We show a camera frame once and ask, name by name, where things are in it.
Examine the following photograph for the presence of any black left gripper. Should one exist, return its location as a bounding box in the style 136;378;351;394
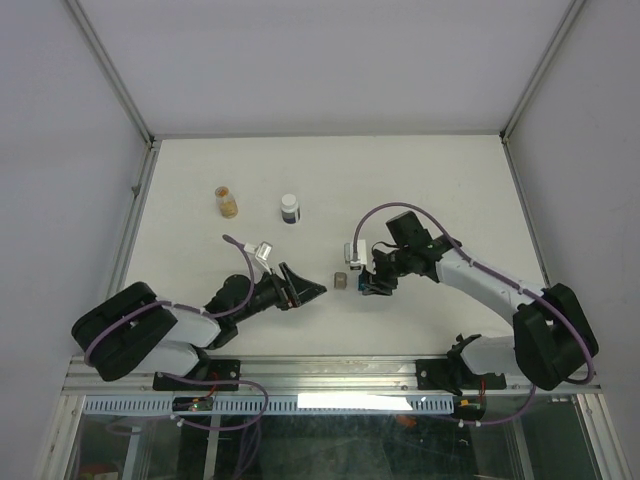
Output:
232;262;326;324

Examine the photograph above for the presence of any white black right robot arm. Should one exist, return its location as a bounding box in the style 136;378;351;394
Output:
344;206;599;395

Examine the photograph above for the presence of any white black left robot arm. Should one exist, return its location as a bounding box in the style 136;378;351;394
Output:
71;262;327;389

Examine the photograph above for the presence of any white capped dark pill bottle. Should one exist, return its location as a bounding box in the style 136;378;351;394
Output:
280;193;300;224

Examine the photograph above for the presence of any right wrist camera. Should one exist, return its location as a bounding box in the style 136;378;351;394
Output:
344;240;368;270

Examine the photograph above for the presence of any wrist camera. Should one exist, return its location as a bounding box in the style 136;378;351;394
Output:
344;240;368;270
243;241;273;274

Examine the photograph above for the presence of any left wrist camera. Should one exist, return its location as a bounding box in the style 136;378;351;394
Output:
243;241;273;274

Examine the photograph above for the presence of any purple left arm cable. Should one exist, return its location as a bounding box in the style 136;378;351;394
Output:
83;234;270;480

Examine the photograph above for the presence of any aluminium mounting rail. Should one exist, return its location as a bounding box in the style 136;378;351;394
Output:
62;354;601;399

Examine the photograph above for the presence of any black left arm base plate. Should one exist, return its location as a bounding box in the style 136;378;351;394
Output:
152;358;241;392

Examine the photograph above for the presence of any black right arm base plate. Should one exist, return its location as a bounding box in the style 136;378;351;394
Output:
415;358;507;396

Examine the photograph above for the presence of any right aluminium frame post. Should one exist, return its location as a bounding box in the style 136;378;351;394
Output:
499;0;588;144

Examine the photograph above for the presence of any aluminium frame post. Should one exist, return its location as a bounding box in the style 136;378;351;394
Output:
62;0;155;148
499;0;588;144

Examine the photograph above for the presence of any grey slotted cable duct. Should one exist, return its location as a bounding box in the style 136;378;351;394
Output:
84;393;454;416

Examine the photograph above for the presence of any left aluminium frame post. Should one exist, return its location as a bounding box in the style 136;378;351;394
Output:
62;0;155;148

